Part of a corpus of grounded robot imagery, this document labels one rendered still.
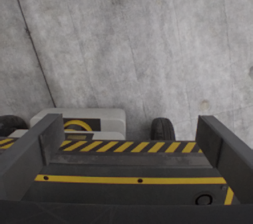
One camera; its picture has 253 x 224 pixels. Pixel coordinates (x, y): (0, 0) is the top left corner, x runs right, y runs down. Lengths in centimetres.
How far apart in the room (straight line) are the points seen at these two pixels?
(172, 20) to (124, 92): 26
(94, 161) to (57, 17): 44
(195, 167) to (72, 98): 44
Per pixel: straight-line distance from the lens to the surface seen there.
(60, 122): 16
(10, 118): 63
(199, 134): 17
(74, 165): 32
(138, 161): 30
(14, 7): 67
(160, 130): 49
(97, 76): 58
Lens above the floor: 56
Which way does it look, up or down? 73 degrees down
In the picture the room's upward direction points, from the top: 177 degrees counter-clockwise
